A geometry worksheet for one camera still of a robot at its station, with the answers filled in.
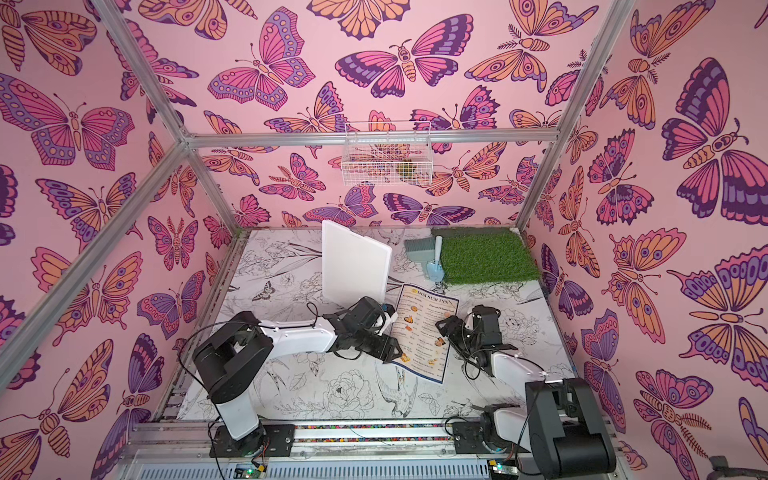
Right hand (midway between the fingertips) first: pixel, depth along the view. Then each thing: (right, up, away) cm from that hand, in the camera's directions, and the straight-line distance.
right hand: (444, 328), depth 90 cm
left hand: (-14, -6, -3) cm, 15 cm away
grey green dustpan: (-4, +24, +23) cm, 34 cm away
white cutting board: (-28, +18, +9) cm, 35 cm away
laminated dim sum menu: (-6, -6, -1) cm, 9 cm away
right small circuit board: (+11, -29, -20) cm, 36 cm away
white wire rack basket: (-16, +54, +15) cm, 59 cm away
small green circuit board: (-53, -30, -18) cm, 63 cm away
